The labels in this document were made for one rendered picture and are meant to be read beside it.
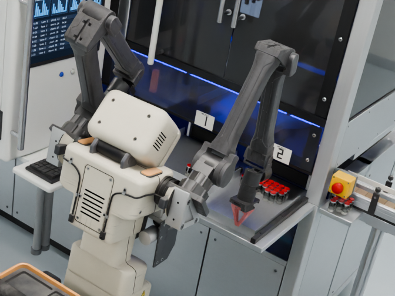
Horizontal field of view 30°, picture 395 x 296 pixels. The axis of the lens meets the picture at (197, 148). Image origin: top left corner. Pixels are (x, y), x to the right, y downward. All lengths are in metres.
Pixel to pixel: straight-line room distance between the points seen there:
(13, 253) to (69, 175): 1.69
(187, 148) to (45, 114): 0.57
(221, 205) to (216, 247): 0.48
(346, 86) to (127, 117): 0.87
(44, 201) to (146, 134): 1.38
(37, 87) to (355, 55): 1.15
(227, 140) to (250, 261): 1.04
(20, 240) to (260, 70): 2.08
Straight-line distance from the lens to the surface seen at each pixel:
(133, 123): 1.98
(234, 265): 3.04
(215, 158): 2.03
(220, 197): 2.64
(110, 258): 2.14
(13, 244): 3.79
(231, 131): 2.03
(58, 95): 2.89
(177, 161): 2.82
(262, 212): 2.61
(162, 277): 3.29
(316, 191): 2.72
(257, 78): 2.04
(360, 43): 2.50
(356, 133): 2.81
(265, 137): 2.28
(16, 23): 2.62
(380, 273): 4.16
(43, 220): 3.32
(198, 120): 2.88
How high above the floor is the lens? 2.19
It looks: 26 degrees down
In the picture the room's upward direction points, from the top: 11 degrees clockwise
